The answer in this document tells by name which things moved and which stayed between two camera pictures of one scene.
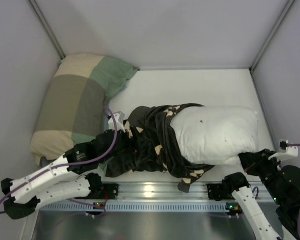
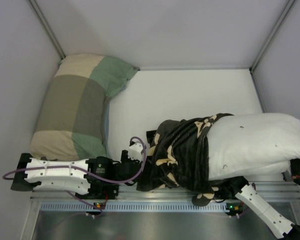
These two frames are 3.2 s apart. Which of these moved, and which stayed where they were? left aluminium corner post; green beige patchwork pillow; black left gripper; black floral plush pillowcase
Moved: black left gripper; black floral plush pillowcase
Stayed: green beige patchwork pillow; left aluminium corner post
